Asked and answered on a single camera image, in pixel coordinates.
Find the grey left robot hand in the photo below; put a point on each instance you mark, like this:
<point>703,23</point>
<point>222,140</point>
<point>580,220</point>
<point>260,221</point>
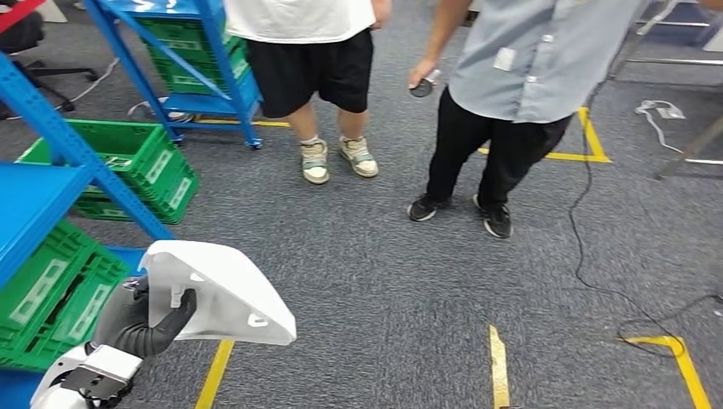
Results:
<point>127,327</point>

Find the person's hand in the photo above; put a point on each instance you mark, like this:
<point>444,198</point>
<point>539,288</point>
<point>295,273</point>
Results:
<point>422,70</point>

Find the black round handheld device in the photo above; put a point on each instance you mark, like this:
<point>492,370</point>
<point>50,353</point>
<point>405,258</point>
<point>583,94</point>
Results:
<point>422,91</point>

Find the white plastic shell part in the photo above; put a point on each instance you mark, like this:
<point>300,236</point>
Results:
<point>226,305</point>

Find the person's forearm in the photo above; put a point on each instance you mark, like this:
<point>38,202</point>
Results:
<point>446,34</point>

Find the blue metal shelf rack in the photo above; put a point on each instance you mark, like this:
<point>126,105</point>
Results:
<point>209,104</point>
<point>28,197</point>

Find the yellow floor tape strip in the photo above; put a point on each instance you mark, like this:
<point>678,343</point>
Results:
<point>214,375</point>
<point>499,367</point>
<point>271,123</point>

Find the person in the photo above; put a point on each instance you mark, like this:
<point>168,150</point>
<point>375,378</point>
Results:
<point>525,67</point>
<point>305,62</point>

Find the yellow floor tape marking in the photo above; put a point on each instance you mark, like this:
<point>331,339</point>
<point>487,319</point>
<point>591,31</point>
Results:
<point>690,378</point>
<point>594,135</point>

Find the white power strip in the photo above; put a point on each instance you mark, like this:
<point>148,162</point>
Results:
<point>669,112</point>

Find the black office chair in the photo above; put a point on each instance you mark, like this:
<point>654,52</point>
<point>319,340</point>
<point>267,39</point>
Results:
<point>17,34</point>

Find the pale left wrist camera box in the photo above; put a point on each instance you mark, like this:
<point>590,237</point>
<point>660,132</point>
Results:
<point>96,367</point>

